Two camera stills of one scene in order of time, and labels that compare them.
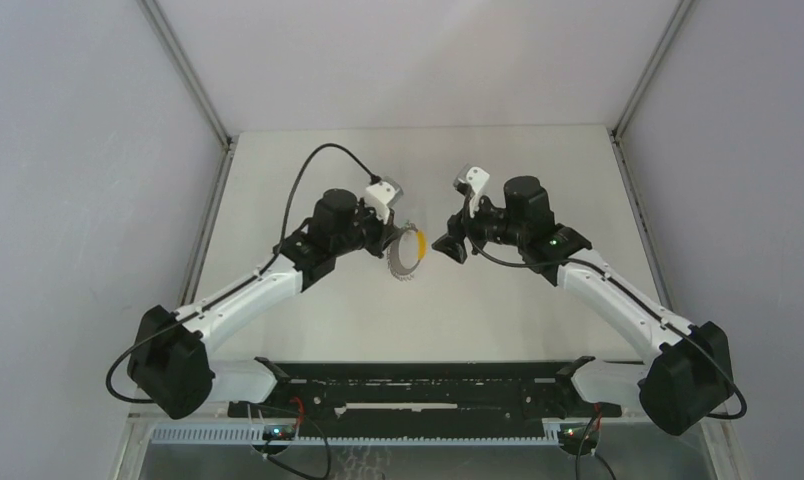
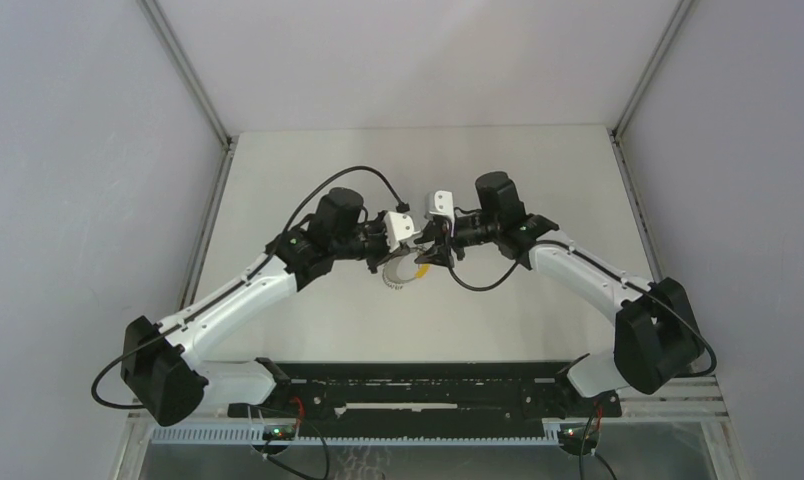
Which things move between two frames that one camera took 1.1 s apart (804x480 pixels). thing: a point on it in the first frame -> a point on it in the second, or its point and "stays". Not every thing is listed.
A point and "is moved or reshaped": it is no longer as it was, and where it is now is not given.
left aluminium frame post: x=179 y=55 stays
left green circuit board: x=281 y=432 stays
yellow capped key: x=421 y=245 is moved or reshaped
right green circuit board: x=578 y=436 stays
